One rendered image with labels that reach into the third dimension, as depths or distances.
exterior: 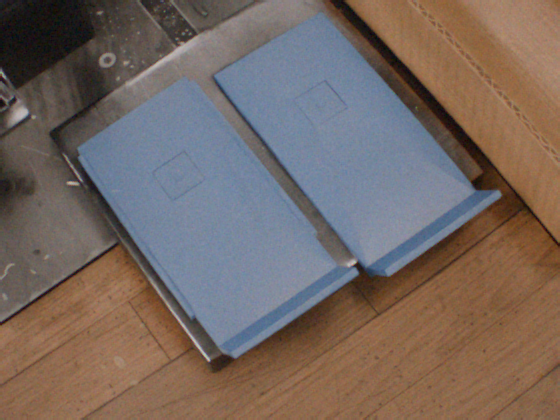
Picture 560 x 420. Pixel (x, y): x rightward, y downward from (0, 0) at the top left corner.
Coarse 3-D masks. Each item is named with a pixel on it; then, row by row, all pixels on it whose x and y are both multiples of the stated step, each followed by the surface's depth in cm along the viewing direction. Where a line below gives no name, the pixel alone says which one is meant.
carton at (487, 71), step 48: (384, 0) 64; (432, 0) 69; (480, 0) 69; (528, 0) 69; (432, 48) 63; (480, 48) 68; (528, 48) 68; (432, 96) 67; (480, 96) 61; (528, 96) 66; (480, 144) 65; (528, 144) 59; (528, 192) 62
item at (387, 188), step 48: (288, 48) 66; (336, 48) 66; (240, 96) 65; (288, 96) 65; (384, 96) 65; (288, 144) 64; (336, 144) 64; (384, 144) 63; (432, 144) 63; (336, 192) 62; (384, 192) 62; (432, 192) 62; (480, 192) 61; (384, 240) 61; (432, 240) 58
